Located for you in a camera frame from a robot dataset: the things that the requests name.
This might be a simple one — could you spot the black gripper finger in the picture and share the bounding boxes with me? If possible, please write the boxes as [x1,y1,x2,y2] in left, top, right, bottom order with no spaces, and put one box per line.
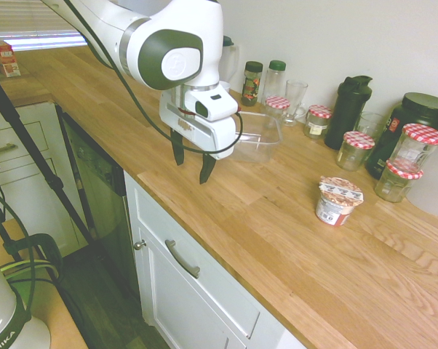
[199,152,217,186]
[169,128,186,167]

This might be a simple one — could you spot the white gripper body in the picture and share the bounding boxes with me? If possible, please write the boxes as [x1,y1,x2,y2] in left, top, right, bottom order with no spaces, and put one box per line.
[159,89,238,161]

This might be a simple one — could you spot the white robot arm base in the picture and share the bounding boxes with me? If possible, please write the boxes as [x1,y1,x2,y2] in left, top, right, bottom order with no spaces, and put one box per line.
[0,256,52,349]

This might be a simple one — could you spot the clear plastic food container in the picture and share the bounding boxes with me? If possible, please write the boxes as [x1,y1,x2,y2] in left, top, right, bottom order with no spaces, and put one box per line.
[228,111,283,164]

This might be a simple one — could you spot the dark spice bottle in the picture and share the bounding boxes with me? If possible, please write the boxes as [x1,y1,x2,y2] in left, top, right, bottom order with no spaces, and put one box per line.
[240,60,264,108]

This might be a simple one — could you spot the small gingham lid jar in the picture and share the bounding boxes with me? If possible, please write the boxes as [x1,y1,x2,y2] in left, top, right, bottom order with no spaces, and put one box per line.
[264,95,291,127]

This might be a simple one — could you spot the clear blender jug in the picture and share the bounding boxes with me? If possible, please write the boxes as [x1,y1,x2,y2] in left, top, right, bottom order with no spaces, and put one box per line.
[218,35,240,94]

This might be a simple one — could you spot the stainless steel dishwasher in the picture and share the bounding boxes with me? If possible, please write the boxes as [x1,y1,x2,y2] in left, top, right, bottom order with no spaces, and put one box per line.
[56,104,142,305]

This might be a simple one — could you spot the clear bottle with green cap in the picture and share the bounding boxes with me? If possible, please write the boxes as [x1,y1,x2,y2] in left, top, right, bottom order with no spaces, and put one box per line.
[263,60,288,102]

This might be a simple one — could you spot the tall glass mug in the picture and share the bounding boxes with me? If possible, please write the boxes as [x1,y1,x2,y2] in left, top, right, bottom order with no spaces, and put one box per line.
[282,79,309,128]

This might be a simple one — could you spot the labelled gingham lid jar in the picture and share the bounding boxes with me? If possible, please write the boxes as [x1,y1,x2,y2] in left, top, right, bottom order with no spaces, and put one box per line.
[303,104,333,140]

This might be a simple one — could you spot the white cabinet drawer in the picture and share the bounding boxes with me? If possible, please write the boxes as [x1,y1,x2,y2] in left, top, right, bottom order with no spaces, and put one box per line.
[123,170,309,349]

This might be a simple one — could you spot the black shaker bottle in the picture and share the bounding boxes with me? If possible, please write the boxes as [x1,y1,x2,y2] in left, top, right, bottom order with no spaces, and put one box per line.
[323,75,374,151]

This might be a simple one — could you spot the empty gingham lid glass jar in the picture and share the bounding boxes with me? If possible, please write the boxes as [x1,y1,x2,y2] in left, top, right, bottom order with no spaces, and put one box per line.
[389,123,438,174]
[373,159,424,204]
[335,130,376,172]

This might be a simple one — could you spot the white side cabinet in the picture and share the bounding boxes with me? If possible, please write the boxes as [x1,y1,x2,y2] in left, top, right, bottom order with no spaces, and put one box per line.
[0,101,89,257]

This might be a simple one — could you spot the clear glass tumbler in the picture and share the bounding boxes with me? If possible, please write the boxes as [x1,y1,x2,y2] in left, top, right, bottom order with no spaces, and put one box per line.
[357,111,388,146]

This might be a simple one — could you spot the red and white carton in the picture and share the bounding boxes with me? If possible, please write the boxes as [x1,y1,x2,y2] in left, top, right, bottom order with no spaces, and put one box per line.
[0,39,22,79]

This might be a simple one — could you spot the white window blinds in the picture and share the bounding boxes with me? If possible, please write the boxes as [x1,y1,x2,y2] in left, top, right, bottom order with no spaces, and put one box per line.
[0,0,87,38]

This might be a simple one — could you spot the black protein powder tub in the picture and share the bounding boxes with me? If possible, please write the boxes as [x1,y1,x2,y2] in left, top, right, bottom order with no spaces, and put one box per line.
[364,92,438,181]

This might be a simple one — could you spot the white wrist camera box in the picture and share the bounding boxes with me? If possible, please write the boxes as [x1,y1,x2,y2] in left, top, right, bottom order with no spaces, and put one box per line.
[184,87,239,123]

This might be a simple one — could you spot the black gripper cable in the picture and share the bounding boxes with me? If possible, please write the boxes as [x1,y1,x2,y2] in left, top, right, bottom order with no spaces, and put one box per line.
[62,0,244,154]

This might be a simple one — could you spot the metal drawer handle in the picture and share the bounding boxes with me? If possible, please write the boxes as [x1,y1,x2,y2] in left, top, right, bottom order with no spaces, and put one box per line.
[164,238,202,280]

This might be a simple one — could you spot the black camera tripod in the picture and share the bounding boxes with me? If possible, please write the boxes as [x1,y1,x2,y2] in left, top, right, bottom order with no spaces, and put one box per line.
[0,61,98,241]

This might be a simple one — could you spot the green and white cable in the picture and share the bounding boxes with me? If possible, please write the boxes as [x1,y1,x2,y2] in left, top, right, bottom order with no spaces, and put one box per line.
[0,258,49,281]

